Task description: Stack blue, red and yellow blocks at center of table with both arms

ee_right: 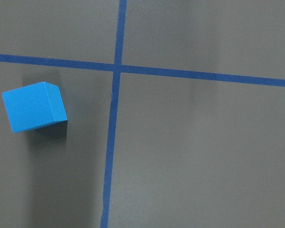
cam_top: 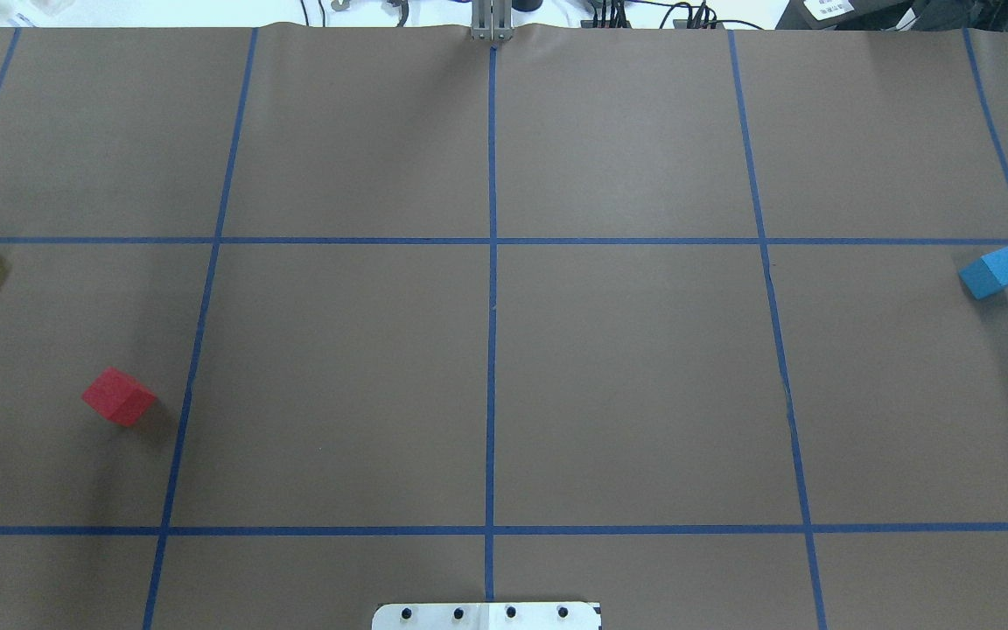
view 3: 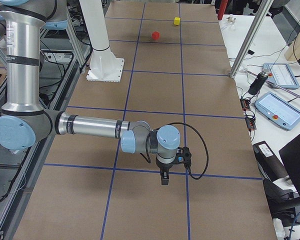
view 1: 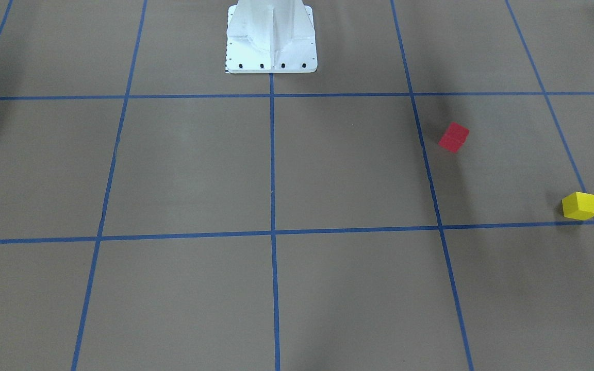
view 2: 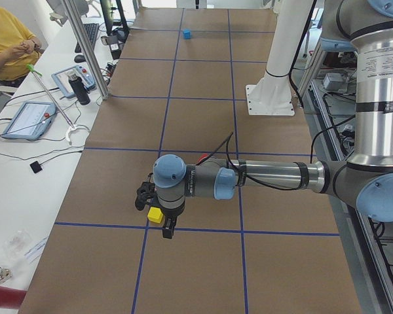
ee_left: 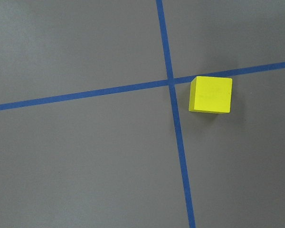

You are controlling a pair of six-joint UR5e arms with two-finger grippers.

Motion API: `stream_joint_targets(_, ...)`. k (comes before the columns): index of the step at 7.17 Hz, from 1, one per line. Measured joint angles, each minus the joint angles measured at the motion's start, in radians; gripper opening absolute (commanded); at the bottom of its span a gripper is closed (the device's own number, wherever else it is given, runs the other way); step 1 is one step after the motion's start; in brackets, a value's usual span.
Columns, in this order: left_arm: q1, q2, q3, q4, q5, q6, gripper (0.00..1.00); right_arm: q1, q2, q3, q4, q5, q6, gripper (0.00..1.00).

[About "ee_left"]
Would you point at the yellow cube block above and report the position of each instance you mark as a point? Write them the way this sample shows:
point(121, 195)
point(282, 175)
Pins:
point(210, 95)

